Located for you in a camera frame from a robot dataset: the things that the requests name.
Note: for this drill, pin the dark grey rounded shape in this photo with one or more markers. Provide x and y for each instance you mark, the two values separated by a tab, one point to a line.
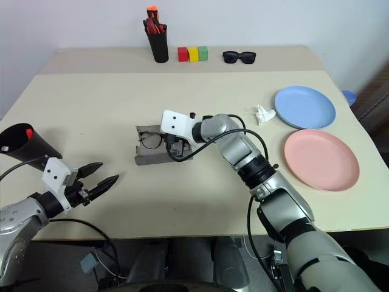
229	261
149	261

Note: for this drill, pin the grey glasses case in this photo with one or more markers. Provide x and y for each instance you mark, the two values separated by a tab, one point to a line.
152	159

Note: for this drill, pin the small grey box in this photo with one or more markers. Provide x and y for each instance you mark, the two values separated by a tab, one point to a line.
89	263

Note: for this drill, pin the red wooden block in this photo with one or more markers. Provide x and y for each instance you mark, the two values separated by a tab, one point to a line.
182	54

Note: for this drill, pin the green wooden block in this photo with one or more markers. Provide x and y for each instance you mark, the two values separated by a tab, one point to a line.
203	53

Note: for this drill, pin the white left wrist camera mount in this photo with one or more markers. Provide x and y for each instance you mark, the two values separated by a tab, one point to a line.
54	173

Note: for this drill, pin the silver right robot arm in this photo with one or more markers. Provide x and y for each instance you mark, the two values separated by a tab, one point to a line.
298	213

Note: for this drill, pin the blue round object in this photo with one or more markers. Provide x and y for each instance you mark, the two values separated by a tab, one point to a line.
349	98

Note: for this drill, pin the pink plate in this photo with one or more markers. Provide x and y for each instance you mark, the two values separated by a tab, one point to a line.
322	159

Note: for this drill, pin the red markers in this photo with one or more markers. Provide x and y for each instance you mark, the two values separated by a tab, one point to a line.
152	12

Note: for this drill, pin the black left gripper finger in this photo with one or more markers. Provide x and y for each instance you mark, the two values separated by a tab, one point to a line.
103	186
89	169

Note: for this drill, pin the black thin-framed glasses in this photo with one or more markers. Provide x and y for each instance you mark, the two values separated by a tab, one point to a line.
161	140

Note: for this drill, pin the black tall pen cup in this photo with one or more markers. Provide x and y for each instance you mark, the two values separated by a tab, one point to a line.
158	45

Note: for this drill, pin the white crumpled tissue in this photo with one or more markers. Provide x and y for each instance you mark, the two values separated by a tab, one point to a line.
263	115

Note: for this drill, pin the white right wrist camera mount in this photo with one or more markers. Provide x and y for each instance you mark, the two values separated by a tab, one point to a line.
177	124

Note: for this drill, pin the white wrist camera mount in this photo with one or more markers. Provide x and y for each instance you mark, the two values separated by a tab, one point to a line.
177	124
54	173

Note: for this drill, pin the red marker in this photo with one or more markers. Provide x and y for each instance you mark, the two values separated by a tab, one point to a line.
149	25
161	28
29	134

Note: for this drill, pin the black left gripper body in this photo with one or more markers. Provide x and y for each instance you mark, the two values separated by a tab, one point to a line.
77	194

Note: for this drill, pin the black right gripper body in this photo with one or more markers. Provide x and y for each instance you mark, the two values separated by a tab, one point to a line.
177	147

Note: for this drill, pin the black sunglasses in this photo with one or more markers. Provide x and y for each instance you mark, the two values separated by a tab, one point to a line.
231	57

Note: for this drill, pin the black tapered cup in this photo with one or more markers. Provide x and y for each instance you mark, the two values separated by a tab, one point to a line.
33	149

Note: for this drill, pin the yellow wooden block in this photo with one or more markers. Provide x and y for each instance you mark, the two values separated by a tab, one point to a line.
193	54

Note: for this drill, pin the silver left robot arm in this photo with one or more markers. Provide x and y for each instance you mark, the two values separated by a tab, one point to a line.
15	219

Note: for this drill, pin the blue plate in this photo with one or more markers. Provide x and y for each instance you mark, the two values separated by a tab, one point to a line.
304	106

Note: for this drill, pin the black connector box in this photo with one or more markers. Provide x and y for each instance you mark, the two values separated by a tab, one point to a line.
281	270

